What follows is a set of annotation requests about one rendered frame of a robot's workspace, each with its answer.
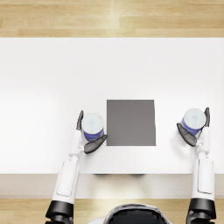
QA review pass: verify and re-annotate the dark grey square mat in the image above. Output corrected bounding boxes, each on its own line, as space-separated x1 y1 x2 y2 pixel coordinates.
106 99 157 147

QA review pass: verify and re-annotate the dark round robot body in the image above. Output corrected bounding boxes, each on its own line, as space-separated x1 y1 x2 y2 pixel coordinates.
87 203 173 224

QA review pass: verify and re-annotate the blue can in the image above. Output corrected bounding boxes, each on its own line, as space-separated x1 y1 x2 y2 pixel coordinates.
80 112 105 143
178 108 207 137

